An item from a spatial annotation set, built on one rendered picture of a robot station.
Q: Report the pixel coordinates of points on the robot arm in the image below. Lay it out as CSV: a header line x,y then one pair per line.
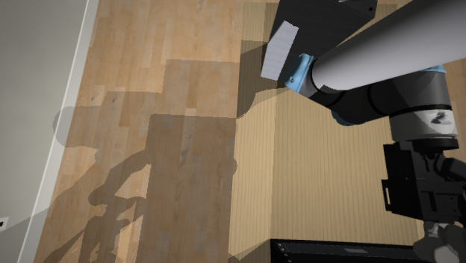
x,y
419,36

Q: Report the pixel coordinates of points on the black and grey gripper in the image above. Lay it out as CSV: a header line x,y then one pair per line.
x,y
429,194

